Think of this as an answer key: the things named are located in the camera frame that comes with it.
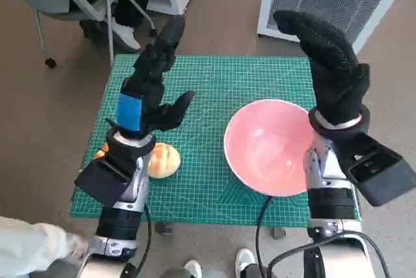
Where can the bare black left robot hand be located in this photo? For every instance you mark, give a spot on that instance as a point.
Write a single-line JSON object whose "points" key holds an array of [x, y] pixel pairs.
{"points": [[130, 112]]}

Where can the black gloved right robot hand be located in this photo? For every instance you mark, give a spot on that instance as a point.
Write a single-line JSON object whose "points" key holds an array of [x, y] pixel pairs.
{"points": [[338, 80]]}

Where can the golden toy bread roll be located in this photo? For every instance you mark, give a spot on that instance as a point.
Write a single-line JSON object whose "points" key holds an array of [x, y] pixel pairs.
{"points": [[100, 154]]}

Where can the pink bowl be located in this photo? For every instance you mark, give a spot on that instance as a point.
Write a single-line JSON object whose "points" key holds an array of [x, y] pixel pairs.
{"points": [[266, 148]]}

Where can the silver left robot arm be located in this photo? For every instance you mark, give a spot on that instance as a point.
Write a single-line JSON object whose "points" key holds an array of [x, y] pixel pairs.
{"points": [[120, 219]]}

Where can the pale round toy bread roll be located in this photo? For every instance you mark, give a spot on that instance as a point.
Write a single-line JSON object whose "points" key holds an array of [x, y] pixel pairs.
{"points": [[165, 161]]}

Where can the large white grilled unit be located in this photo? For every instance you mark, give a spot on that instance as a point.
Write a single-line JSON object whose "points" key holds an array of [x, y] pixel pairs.
{"points": [[325, 2]]}

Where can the green cutting mat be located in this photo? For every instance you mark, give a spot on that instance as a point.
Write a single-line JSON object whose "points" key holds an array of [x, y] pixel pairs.
{"points": [[208, 80]]}

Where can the person in light clothes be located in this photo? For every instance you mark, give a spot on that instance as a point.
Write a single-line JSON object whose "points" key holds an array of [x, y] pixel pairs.
{"points": [[29, 245]]}

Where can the person's foot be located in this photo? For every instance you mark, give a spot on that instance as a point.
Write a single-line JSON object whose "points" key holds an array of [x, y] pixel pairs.
{"points": [[245, 260], [194, 269]]}

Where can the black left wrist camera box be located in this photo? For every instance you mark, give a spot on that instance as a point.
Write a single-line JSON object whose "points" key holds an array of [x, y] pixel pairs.
{"points": [[100, 180]]}

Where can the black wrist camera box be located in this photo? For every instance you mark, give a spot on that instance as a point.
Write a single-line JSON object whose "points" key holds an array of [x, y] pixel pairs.
{"points": [[100, 180], [377, 167]]}

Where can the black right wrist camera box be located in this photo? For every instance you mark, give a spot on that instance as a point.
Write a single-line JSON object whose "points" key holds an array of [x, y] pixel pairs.
{"points": [[377, 167]]}

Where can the black table bracket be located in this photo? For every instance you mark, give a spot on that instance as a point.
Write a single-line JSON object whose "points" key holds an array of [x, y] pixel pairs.
{"points": [[279, 232], [164, 228]]}

